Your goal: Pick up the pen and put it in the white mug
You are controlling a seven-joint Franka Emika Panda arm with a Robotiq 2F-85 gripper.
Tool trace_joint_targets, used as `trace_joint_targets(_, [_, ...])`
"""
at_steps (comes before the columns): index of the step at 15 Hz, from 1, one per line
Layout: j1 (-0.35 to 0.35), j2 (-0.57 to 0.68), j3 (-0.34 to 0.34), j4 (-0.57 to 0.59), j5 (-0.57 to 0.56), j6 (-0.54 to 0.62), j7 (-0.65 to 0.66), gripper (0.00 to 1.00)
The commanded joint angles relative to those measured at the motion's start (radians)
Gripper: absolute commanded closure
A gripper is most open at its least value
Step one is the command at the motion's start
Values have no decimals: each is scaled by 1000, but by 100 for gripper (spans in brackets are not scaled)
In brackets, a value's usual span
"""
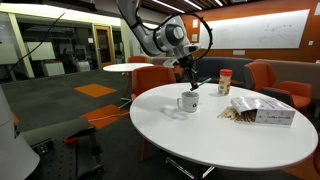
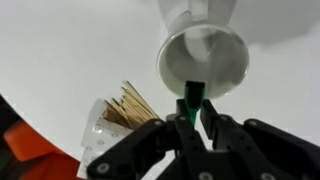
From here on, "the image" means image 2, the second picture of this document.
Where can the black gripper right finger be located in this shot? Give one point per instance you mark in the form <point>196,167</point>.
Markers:
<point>233,136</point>

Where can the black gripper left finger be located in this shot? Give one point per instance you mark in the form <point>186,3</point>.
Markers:
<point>186,133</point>

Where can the green pen with black cap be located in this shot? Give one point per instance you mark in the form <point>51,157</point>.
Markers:
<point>194,98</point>

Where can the white mug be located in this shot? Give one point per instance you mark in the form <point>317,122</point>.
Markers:
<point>203,56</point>

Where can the clear packet of wooden sticks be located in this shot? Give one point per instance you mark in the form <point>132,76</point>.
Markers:
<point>123,111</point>

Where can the orange chair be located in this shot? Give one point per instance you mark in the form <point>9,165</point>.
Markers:
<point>36,150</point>

